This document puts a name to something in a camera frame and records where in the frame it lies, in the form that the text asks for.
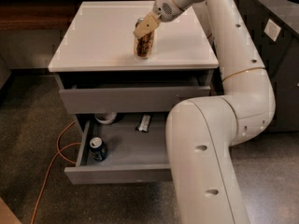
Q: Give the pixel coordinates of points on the orange soda can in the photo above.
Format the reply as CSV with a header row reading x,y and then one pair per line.
x,y
143,45

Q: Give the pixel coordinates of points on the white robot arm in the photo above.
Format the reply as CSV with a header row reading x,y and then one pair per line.
x,y
200,131

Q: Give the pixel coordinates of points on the white bowl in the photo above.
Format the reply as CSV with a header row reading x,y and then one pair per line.
x,y
105,118

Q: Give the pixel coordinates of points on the white wall socket plate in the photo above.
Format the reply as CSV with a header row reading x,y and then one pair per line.
x,y
272,30

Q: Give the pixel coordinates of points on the grey drawer cabinet white top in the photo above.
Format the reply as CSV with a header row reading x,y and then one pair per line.
x,y
97,51

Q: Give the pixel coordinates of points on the dark blue soda can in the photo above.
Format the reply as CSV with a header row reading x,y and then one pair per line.
x,y
98,148

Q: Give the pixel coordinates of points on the silver snack wrapper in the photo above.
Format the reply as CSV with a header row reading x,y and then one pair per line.
x,y
144,123

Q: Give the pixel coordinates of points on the grey drawer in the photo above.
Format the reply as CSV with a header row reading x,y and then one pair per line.
x,y
132,156
129,99

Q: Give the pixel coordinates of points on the black side cabinet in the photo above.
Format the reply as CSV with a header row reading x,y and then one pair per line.
x,y
281,58

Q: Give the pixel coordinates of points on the grey top drawer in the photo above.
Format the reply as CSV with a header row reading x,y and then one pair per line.
x,y
129,99

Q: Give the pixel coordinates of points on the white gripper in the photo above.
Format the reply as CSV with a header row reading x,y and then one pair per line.
x,y
165,4

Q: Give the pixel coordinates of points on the dark wooden bench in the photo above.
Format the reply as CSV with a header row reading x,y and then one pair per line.
x,y
17,15

